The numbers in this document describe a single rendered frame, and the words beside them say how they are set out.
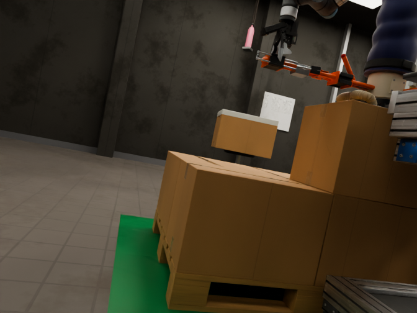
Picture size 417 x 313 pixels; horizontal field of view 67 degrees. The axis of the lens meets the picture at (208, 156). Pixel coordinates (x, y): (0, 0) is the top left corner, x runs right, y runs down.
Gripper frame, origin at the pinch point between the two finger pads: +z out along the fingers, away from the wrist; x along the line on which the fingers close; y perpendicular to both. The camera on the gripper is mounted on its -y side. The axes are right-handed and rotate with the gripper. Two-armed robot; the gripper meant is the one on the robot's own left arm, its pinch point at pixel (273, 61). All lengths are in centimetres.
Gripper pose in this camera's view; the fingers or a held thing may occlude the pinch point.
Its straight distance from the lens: 154.8
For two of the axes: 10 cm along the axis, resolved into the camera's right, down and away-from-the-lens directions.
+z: -2.0, 9.8, 0.4
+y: 9.6, 1.9, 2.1
